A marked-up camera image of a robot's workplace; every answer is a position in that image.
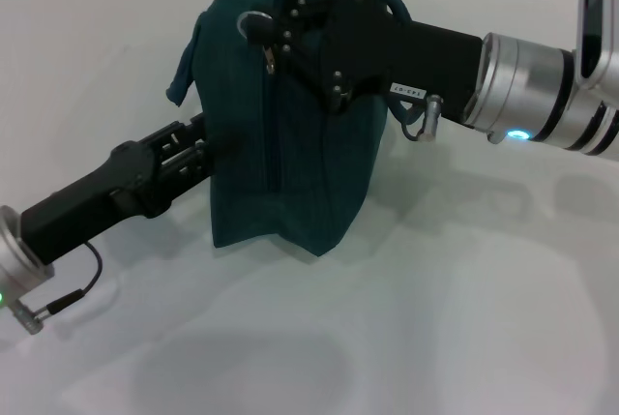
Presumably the dark teal fabric lunch bag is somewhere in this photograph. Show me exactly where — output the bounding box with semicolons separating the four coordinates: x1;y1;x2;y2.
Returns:
165;0;423;258

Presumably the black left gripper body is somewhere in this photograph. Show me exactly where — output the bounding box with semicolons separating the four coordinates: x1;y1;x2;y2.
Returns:
19;140;173;266

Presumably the right arm cable metal plug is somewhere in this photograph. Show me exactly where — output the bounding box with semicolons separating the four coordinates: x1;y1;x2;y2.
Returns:
399;93;497;144

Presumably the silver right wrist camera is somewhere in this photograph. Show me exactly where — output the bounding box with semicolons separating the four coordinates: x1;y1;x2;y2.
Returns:
575;0;619;93

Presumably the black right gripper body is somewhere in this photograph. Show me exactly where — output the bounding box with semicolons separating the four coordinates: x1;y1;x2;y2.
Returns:
317;0;486;127

